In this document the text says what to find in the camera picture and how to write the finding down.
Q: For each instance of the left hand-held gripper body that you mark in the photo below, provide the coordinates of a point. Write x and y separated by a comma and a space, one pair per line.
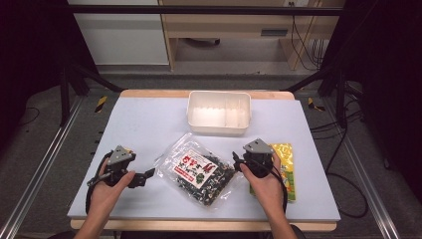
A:
120, 156

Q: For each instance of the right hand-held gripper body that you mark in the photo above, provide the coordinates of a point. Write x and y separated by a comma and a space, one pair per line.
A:
258, 147

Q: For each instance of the yellow pouch with white cap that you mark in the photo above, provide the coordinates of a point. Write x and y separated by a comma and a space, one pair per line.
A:
288, 159

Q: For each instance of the clear bag of dried vegetables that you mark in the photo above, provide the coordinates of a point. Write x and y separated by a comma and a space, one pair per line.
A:
199, 172

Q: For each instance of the white plastic container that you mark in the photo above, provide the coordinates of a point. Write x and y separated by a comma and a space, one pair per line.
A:
219, 114

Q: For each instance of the person's left hand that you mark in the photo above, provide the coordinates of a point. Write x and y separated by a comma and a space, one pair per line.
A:
106, 195

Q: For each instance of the person's right hand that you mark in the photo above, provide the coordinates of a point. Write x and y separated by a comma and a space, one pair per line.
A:
268, 192

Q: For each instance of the white table mat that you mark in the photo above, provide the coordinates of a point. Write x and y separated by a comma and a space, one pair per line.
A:
149, 126

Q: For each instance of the black metal stand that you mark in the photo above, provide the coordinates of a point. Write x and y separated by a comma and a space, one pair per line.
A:
64, 96
341, 99

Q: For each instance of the white cabinet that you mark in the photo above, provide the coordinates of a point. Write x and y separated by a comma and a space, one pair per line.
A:
122, 40

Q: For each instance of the grey power strip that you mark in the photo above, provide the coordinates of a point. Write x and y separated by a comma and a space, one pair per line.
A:
274, 32

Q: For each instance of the wooden desk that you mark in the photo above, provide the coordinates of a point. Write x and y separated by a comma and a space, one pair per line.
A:
229, 23

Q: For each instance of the aluminium floor rail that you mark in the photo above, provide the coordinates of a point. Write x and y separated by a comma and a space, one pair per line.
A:
36, 169
368, 186

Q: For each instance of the black horizontal frame bar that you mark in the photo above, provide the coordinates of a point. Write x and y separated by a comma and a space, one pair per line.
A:
199, 10

